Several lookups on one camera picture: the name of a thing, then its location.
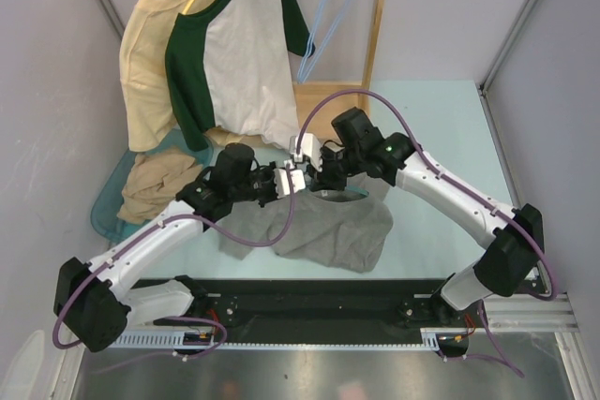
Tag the lavender wire hanger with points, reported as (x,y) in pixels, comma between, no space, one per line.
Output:
(303,72)

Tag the white cable duct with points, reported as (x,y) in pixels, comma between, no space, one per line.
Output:
(429,340)
(178,340)

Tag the left white cable duct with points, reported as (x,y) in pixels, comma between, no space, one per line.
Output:
(178,340)

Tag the cream yellow t-shirt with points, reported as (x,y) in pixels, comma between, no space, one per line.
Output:
(142,72)

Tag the beige t-shirt in basket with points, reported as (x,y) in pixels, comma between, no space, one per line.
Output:
(153,183)

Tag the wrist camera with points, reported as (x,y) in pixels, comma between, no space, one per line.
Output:
(289,179)
(306,149)

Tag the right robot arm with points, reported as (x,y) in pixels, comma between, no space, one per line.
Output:
(512,238)

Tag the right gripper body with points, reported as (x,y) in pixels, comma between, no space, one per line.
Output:
(335,170)

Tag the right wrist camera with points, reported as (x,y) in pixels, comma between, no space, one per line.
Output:
(306,149)

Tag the blue wire hanger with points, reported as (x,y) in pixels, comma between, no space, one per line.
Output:
(311,46)

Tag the grey t-shirt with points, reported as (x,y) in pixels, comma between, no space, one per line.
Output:
(329,227)

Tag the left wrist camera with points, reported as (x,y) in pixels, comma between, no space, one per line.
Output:
(289,179)

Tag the teal hanger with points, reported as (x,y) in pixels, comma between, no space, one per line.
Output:
(357,191)

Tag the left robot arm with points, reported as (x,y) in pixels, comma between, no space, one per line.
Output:
(97,299)

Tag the wooden clothes rack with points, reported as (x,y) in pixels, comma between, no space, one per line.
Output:
(309,94)

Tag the teal plastic basket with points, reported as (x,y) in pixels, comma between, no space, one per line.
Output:
(103,217)

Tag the right white cable duct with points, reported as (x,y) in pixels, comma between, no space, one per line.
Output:
(429,340)

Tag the green and white raglan shirt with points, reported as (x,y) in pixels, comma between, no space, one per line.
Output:
(228,66)

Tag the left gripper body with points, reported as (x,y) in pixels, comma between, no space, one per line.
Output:
(262,183)

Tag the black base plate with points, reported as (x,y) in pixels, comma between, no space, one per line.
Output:
(331,313)

